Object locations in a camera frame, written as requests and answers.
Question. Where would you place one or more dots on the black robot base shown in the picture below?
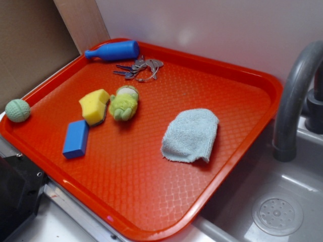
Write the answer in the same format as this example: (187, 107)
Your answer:
(22, 185)

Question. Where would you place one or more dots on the light blue cloth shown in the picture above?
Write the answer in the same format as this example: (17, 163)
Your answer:
(190, 136)

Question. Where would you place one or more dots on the red plastic tray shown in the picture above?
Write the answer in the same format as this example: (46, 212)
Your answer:
(123, 177)

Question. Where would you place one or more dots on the green plush toy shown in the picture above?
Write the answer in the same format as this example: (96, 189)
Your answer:
(123, 105)

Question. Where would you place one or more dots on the bunch of metal keys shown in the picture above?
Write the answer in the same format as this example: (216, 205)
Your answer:
(141, 64)

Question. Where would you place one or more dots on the yellow sponge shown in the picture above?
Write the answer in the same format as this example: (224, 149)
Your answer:
(93, 106)

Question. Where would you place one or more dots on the blue plastic bottle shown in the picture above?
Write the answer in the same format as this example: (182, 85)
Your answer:
(115, 51)

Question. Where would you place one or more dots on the blue rectangular block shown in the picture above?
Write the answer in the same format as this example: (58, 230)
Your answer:
(76, 139)

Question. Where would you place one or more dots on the grey toy faucet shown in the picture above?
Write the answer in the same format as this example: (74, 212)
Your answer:
(293, 101)

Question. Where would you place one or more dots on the grey plastic sink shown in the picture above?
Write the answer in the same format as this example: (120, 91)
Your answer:
(263, 199)

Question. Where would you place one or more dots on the pale green ball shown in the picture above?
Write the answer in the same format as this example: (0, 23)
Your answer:
(18, 110)

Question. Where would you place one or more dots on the brown cardboard panel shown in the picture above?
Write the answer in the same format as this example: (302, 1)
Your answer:
(40, 37)

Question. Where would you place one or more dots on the black faucet handle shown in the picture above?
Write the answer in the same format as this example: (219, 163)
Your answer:
(314, 103)

